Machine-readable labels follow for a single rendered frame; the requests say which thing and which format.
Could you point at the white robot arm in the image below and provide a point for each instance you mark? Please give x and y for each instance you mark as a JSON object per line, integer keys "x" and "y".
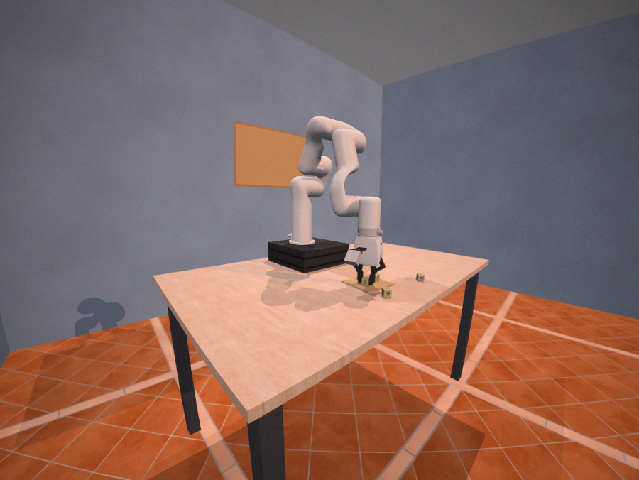
{"x": 345, "y": 145}

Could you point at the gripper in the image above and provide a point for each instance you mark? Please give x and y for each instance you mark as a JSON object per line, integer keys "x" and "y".
{"x": 371, "y": 257}

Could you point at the tan flat mat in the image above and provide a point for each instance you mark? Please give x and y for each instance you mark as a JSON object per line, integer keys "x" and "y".
{"x": 368, "y": 288}

